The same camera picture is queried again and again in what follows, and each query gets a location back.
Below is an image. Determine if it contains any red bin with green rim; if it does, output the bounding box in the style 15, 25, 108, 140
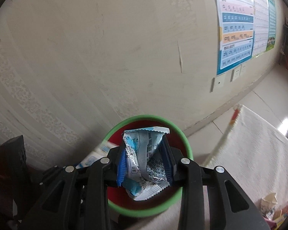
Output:
103, 115, 194, 217

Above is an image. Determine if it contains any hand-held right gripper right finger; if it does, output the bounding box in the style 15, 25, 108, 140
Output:
162, 139, 264, 230

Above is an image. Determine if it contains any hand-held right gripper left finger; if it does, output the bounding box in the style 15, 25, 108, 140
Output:
22, 146, 126, 230

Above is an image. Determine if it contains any white wrapper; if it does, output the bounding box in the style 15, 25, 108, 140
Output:
261, 193, 277, 215

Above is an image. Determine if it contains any yellow packet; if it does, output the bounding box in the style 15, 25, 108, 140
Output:
274, 208, 288, 224

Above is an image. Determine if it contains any white chart wall poster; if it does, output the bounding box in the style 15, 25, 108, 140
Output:
251, 0, 270, 58

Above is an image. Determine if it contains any dark chair back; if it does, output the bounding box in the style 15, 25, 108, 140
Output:
0, 135, 28, 204

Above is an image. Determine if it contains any white blank wall plate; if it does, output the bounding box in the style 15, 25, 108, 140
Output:
211, 76, 225, 93

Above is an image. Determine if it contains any blue chart wall poster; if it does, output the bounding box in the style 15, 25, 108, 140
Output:
212, 0, 255, 76

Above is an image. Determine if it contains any green wall poster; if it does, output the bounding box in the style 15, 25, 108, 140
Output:
265, 0, 277, 52

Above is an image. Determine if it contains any white blue snack packet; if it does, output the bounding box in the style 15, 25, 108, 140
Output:
75, 141, 118, 170

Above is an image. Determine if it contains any white table cloth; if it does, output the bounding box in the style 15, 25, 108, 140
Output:
202, 104, 288, 230

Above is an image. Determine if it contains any grey blue snack wrapper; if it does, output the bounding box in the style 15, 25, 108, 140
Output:
121, 126, 170, 201

